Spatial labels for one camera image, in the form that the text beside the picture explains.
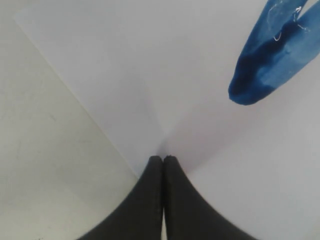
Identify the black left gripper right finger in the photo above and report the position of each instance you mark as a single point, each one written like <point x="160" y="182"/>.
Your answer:
<point x="188" y="216"/>

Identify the white paper sheet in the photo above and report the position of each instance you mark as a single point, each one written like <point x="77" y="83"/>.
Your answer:
<point x="154" y="75"/>

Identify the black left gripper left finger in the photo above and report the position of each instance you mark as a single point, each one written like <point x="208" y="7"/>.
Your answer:
<point x="140" y="214"/>

